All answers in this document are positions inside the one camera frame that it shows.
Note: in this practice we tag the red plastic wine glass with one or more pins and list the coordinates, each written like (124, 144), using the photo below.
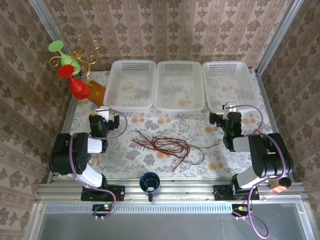
(78, 87)

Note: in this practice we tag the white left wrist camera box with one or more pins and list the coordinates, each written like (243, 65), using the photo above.
(103, 113)

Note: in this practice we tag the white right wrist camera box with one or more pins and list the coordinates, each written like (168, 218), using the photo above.
(229, 107)

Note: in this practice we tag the left black controller board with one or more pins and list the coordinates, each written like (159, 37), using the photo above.
(102, 208)

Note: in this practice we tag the floral tablecloth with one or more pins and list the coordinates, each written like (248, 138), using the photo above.
(212, 155)

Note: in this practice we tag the dark blue mug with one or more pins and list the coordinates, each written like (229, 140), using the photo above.
(150, 183)

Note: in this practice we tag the right black controller board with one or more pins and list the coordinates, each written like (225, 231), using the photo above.
(240, 208)

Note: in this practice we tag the small white round object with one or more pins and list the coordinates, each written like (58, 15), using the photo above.
(93, 163)

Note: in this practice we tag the white plastic basket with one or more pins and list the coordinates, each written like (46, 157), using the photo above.
(230, 75)
(130, 100)
(178, 102)

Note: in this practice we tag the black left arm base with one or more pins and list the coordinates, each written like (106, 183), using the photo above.
(117, 193)

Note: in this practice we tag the green plastic wine glass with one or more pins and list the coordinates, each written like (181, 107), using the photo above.
(65, 59)

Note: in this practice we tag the black controller board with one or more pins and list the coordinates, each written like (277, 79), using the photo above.
(102, 208)
(240, 208)

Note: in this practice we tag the aluminium mounting rail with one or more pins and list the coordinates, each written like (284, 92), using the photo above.
(187, 191)

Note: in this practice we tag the amber plastic cup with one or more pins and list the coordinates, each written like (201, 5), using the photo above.
(97, 93)

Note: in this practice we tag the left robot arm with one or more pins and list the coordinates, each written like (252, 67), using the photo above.
(62, 155)

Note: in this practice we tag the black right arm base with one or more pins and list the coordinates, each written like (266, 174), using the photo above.
(221, 193)

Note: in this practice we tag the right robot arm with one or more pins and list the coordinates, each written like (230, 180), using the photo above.
(270, 160)

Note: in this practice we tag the aluminium frame post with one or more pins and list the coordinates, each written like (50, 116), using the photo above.
(47, 22)
(280, 32)

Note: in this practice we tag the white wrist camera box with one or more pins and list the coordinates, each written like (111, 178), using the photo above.
(103, 113)
(229, 107)

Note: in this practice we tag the small orange object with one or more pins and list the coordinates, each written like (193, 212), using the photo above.
(278, 188)

